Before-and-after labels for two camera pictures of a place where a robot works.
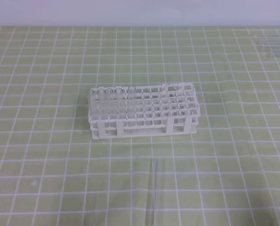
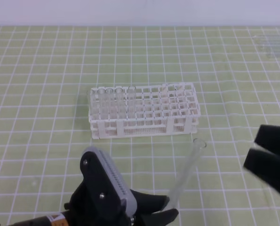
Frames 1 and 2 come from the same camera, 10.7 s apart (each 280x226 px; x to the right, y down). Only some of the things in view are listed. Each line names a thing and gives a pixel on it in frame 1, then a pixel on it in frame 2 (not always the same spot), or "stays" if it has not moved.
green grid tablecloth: x=45 y=169 stays
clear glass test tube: x=155 y=182 to x=198 y=144
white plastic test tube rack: x=152 y=110 stays
